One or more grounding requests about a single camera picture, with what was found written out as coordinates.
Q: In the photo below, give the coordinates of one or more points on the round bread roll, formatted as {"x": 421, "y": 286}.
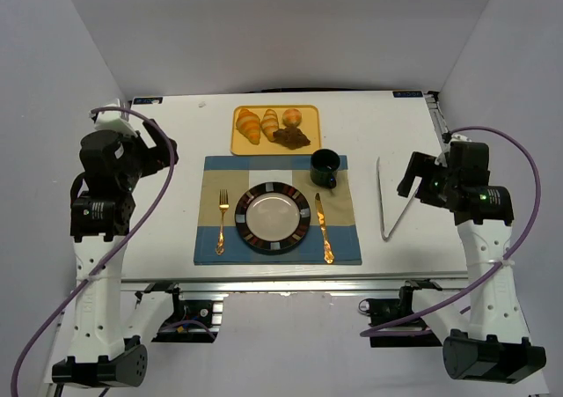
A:
{"x": 292, "y": 117}

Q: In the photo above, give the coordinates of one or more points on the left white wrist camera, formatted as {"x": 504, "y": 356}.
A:
{"x": 114, "y": 120}

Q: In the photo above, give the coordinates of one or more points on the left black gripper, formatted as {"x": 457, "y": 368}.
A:
{"x": 158, "y": 146}

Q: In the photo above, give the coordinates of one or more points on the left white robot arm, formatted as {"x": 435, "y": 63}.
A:
{"x": 104, "y": 351}

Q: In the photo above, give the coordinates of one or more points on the gold knife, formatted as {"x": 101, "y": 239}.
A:
{"x": 328, "y": 252}

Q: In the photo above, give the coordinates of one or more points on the dark rimmed plate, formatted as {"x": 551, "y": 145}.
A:
{"x": 272, "y": 217}

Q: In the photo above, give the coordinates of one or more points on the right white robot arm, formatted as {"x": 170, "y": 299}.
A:
{"x": 493, "y": 343}

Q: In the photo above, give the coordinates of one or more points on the blue beige placemat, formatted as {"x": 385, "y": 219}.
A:
{"x": 237, "y": 174}

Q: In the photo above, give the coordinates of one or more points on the large striped croissant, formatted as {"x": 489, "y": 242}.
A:
{"x": 248, "y": 125}

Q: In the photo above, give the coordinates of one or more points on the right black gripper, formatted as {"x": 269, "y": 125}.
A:
{"x": 416, "y": 173}

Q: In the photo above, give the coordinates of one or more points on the yellow tray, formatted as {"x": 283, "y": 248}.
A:
{"x": 310, "y": 126}

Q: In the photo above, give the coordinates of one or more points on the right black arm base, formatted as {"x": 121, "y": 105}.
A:
{"x": 381, "y": 310}

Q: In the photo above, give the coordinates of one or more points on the dark green mug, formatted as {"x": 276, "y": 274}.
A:
{"x": 324, "y": 167}

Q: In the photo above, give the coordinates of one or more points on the gold fork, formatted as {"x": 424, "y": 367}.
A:
{"x": 223, "y": 207}

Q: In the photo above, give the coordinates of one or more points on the small striped croissant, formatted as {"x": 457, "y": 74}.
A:
{"x": 270, "y": 124}

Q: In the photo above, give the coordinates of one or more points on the dark brown bread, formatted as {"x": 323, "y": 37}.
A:
{"x": 291, "y": 137}

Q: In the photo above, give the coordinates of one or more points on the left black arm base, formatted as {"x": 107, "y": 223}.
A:
{"x": 191, "y": 320}

